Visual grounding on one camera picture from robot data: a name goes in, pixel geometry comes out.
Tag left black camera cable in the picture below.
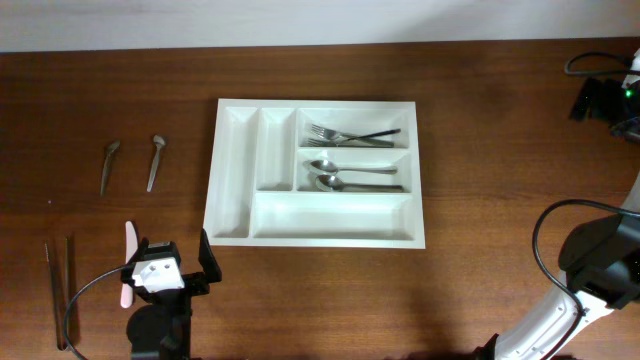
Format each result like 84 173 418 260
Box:
63 264 136 360

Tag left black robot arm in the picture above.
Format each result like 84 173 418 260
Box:
121 230 222 360

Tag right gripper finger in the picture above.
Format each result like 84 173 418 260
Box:
588 78 624 123
569 78 602 121

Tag small metal teaspoon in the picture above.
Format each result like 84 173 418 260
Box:
146 134 167 192
100 140 121 196

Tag white plastic knife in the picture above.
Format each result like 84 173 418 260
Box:
120 221 138 308

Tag white plastic cutlery tray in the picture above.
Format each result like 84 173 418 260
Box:
203 99 425 249

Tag metal tablespoon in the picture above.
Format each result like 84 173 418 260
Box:
315 175 404 193
304 160 398 175

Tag right black camera cable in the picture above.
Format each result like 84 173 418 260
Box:
531 51 640 359

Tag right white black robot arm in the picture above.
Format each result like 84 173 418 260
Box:
472 182 639 360

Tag metal fork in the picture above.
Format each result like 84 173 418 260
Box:
310 124 353 142
345 128 402 141
302 138 394 148

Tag black camera cable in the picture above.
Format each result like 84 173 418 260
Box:
531 51 640 359
63 264 136 360

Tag metal tweezers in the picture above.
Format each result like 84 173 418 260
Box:
44 236 71 352

